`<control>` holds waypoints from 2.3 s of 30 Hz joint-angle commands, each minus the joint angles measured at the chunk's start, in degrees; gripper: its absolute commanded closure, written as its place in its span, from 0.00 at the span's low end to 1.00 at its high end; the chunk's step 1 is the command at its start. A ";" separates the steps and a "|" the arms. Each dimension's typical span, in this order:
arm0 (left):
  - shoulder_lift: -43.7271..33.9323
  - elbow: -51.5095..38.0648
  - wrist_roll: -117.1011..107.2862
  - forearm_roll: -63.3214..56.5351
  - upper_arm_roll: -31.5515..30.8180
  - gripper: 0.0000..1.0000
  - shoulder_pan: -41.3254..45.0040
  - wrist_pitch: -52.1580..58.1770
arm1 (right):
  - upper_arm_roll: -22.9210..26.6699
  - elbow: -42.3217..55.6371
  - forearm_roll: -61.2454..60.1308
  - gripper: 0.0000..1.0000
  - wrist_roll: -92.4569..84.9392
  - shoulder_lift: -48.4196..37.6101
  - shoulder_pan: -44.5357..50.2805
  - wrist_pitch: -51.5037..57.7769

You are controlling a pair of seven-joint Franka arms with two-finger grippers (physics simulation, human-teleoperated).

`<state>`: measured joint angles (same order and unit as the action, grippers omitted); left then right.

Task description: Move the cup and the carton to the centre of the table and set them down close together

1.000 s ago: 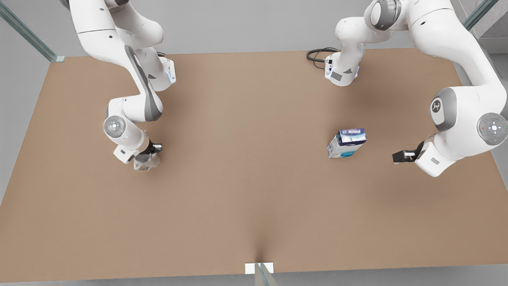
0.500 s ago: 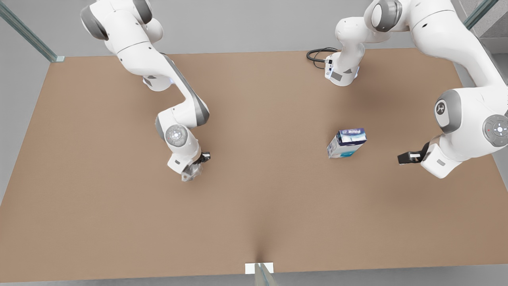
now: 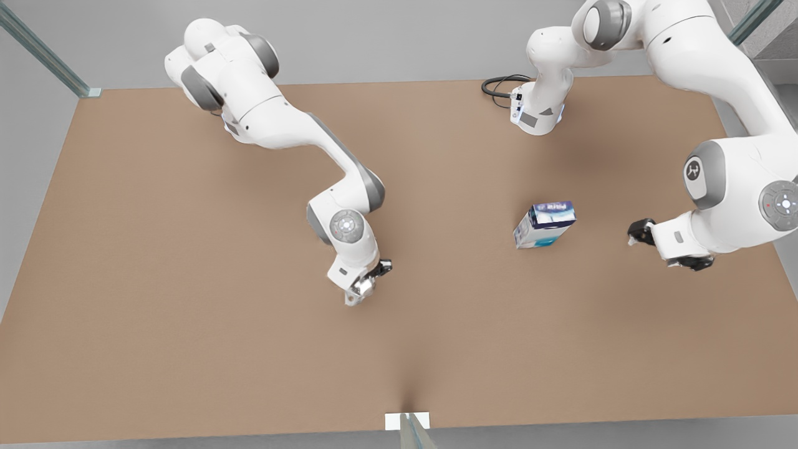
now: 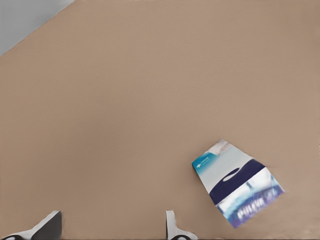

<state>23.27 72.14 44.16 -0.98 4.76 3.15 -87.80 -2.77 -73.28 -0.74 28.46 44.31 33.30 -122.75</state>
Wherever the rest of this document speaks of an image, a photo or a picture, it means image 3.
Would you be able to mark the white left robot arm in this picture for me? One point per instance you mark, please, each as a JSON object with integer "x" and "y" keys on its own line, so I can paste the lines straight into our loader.
{"x": 717, "y": 93}

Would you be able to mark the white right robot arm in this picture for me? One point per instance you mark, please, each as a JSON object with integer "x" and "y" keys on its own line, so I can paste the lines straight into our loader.
{"x": 280, "y": 121}

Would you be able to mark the blue and white milk carton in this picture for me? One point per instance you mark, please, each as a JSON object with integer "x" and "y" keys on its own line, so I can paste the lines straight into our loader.
{"x": 543, "y": 226}

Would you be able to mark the silver frame post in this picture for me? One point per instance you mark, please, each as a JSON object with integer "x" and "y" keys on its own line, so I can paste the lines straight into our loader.
{"x": 43, "y": 55}
{"x": 411, "y": 430}
{"x": 753, "y": 21}

